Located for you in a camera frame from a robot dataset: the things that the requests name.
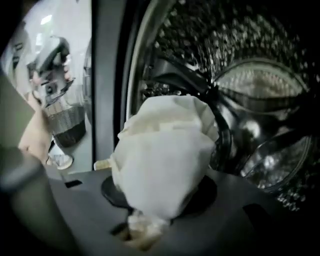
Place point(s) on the person's left hand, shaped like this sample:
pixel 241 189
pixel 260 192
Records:
pixel 67 71

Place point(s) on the woven grey basket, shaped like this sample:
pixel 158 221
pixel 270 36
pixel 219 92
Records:
pixel 68 125

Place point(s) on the white shoe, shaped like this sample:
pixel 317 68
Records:
pixel 62 161

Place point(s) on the washing machine with steel drum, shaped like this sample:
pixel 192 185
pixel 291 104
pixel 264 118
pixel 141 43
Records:
pixel 250 75

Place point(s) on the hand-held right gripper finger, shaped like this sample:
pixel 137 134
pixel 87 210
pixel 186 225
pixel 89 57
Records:
pixel 102 165

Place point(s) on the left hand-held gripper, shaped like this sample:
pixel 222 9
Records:
pixel 51 65

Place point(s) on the white cloth garment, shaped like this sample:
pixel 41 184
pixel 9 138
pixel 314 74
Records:
pixel 160 155

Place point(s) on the person's left forearm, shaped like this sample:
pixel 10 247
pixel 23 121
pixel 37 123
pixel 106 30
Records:
pixel 35 132

